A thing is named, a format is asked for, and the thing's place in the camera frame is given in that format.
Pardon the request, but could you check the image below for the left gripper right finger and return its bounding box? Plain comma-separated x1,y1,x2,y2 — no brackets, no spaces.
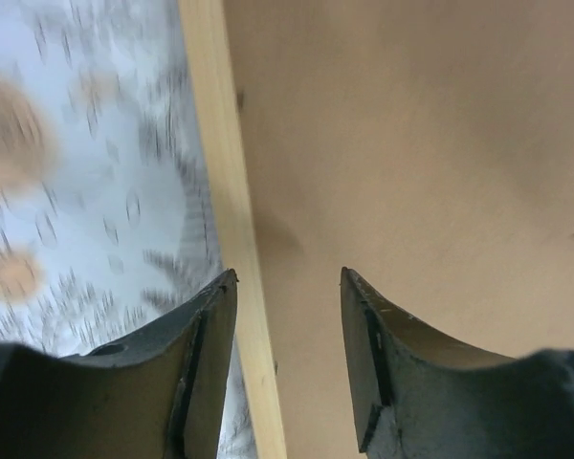
341,268,574,458

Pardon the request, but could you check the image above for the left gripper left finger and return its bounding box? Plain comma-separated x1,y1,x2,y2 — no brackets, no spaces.
0,270,237,459

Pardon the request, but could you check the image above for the wooden picture frame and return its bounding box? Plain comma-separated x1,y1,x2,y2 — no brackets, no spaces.
179,1,574,458

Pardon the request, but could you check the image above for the floral patterned table mat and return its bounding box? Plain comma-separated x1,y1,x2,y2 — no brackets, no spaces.
0,1,257,458

